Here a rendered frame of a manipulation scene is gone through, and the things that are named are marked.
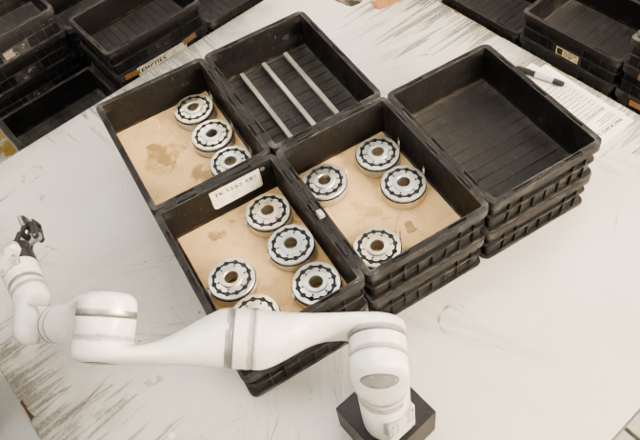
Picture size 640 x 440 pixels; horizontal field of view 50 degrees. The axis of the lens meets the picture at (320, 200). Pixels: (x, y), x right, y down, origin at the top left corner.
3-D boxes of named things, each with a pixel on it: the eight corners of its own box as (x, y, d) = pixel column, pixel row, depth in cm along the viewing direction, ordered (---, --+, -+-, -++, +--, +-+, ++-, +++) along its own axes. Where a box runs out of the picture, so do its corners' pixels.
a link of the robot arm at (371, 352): (410, 369, 100) (411, 410, 113) (405, 310, 105) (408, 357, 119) (346, 371, 101) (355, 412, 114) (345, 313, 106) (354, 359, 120)
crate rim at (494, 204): (603, 149, 147) (606, 141, 145) (491, 213, 141) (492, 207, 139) (486, 49, 170) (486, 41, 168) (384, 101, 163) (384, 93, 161)
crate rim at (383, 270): (491, 213, 141) (492, 207, 139) (369, 285, 134) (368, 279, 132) (384, 101, 163) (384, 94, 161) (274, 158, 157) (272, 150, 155)
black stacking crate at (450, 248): (487, 239, 148) (490, 209, 139) (371, 307, 142) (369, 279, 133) (386, 129, 171) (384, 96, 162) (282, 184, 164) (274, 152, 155)
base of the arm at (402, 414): (422, 417, 128) (421, 382, 115) (386, 451, 125) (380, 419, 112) (388, 383, 133) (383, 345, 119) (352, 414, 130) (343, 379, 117)
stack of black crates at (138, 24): (189, 56, 298) (157, -33, 262) (228, 90, 283) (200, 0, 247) (110, 105, 286) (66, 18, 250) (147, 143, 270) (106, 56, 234)
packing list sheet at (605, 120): (638, 117, 178) (639, 115, 177) (582, 167, 170) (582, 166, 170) (536, 59, 195) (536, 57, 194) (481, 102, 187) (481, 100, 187)
